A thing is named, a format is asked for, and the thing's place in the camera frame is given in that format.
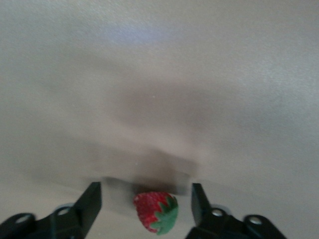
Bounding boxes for red strawberry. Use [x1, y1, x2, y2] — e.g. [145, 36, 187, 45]
[133, 191, 179, 236]

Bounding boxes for brown table cover sheet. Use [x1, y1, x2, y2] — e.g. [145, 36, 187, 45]
[0, 0, 319, 239]

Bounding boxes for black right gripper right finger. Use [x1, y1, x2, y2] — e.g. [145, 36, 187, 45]
[184, 183, 287, 239]

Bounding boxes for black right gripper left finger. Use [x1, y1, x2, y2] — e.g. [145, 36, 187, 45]
[0, 181, 102, 239]

